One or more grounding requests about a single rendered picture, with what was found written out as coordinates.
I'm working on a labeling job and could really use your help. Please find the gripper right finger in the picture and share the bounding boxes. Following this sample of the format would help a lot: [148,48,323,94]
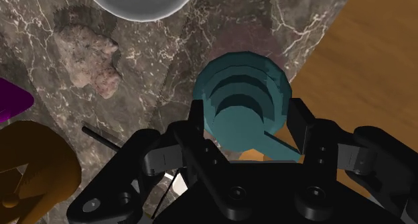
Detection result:
[286,98,418,224]

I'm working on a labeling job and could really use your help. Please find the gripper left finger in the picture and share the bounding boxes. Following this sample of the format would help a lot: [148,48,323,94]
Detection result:
[66,99,253,224]

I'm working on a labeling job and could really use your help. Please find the teal measuring cup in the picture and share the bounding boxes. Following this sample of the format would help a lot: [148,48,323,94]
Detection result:
[192,51,303,163]

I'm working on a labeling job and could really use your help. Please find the brown rounded figure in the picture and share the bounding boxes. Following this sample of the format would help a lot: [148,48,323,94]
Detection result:
[0,119,82,224]

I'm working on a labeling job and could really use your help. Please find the brown speckled lumpy chunk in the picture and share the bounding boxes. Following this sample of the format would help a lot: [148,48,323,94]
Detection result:
[53,23,123,100]

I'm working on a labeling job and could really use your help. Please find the purple rounded object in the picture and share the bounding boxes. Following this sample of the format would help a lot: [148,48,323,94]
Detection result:
[0,77,36,125]

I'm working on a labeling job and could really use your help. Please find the grey bowl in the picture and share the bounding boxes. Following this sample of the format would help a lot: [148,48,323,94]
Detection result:
[81,0,199,23]

